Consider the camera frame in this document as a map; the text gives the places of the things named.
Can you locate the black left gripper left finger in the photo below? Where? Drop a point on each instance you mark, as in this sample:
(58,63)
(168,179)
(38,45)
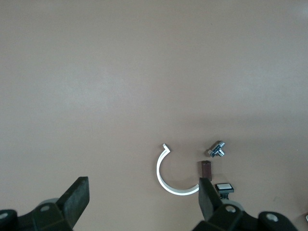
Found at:
(74,199)

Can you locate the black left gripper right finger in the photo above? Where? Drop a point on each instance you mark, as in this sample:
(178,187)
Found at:
(207,199)

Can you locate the white square push button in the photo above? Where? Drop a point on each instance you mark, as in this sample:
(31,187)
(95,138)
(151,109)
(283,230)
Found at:
(224,186)

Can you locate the small brown ridged block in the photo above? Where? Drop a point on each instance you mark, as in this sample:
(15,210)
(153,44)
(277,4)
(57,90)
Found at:
(205,170)

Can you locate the shiny metal fitting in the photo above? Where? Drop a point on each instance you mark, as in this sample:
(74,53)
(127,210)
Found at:
(215,149)

